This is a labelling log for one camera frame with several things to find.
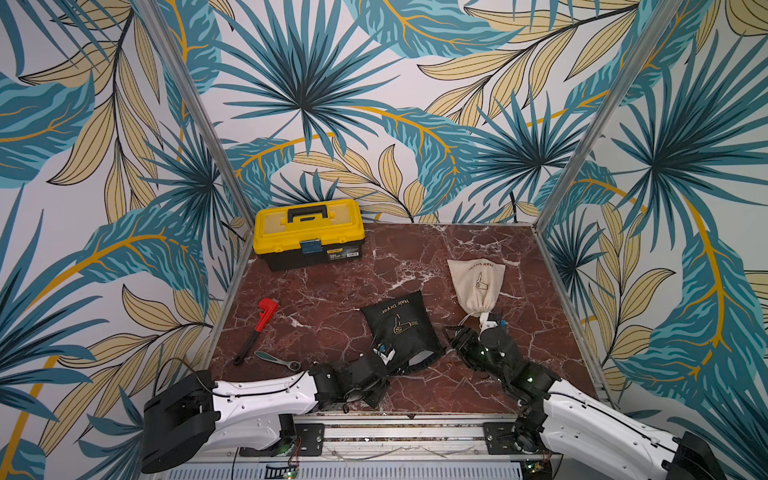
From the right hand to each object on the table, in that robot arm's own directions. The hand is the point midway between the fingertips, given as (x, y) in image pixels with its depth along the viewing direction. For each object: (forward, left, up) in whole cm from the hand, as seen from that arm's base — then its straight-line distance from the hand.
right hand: (444, 334), depth 80 cm
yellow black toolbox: (+32, +42, +6) cm, 53 cm away
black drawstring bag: (+6, +11, -4) cm, 13 cm away
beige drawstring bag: (+19, -14, -4) cm, 23 cm away
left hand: (-11, +17, -8) cm, 22 cm away
